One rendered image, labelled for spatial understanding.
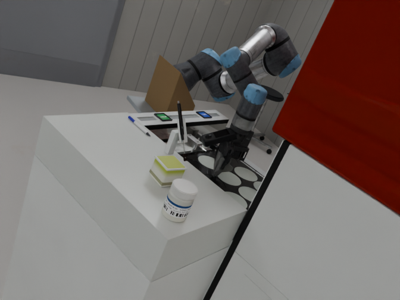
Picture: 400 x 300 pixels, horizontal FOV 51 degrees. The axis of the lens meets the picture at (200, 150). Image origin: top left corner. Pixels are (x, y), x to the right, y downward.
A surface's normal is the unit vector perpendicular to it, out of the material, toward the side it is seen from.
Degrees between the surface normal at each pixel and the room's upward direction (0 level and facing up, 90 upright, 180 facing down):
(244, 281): 90
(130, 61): 90
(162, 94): 90
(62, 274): 90
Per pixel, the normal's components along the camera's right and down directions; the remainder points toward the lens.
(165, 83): -0.79, -0.03
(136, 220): -0.65, 0.10
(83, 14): 0.48, 0.54
